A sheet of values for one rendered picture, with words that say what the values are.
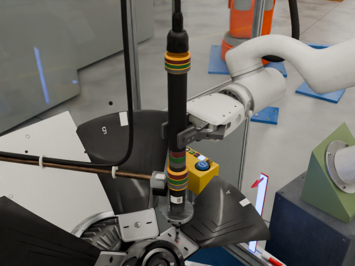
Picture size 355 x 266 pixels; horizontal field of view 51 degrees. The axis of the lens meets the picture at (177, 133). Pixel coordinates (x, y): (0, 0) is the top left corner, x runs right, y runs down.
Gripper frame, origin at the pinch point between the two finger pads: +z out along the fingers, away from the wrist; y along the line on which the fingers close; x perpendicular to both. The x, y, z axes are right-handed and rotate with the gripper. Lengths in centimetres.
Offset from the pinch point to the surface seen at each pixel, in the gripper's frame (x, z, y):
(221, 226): -31.3, -12.0, -3.6
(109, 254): -22.7, 16.5, 2.5
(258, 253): -63, -36, -2
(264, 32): -99, -335, 197
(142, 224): -23.7, 6.0, 4.7
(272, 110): -144, -255, 124
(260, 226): -34.9, -22.1, -8.5
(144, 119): -5.7, -4.8, 15.9
